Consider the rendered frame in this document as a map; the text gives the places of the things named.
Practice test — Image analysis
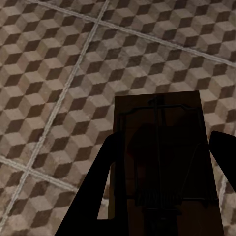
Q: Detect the mousetrap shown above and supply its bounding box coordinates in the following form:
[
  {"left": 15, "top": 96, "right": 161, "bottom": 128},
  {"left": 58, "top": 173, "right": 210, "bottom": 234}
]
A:
[{"left": 108, "top": 90, "right": 224, "bottom": 236}]

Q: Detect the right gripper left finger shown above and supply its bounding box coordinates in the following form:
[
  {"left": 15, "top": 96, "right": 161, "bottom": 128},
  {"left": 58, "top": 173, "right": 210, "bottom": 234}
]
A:
[{"left": 55, "top": 131, "right": 129, "bottom": 236}]

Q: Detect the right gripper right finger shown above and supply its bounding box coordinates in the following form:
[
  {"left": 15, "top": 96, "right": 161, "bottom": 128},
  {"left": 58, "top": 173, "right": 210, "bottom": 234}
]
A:
[{"left": 208, "top": 131, "right": 236, "bottom": 192}]

